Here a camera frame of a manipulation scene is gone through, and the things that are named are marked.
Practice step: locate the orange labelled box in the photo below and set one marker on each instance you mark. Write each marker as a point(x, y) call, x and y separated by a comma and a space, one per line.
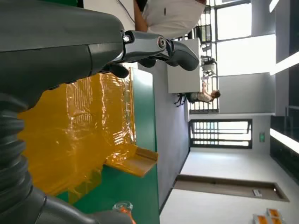
point(274, 214)
point(261, 219)

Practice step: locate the large bright window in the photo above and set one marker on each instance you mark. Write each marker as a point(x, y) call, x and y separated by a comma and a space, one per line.
point(245, 55)

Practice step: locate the yellow plastic-wrapped cardboard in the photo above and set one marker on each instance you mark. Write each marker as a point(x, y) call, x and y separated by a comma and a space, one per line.
point(81, 139)

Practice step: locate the orange detergent bottle clear cap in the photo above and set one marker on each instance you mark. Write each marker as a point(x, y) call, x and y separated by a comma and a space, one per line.
point(122, 208)

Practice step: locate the green exit sign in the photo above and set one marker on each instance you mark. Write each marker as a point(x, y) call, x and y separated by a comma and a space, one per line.
point(262, 137)

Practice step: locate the green table mat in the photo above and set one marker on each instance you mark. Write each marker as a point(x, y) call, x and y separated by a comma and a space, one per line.
point(144, 123)

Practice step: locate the person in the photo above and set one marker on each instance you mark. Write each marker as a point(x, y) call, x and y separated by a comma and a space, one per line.
point(173, 15)
point(203, 96)

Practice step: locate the ceiling light strip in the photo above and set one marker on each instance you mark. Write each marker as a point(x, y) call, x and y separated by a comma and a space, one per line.
point(273, 4)
point(284, 140)
point(285, 63)

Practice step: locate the white background desk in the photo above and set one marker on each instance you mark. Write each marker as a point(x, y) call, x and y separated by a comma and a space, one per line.
point(183, 77)

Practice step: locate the black office chair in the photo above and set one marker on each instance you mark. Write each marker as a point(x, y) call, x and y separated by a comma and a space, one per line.
point(180, 99)

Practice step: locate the dark framed window grille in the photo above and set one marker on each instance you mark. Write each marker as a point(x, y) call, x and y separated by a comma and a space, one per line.
point(220, 134)

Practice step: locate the brown door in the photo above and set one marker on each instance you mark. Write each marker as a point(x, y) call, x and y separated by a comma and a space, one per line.
point(229, 188)

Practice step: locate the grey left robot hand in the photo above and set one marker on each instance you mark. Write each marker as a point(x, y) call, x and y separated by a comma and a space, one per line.
point(58, 40)

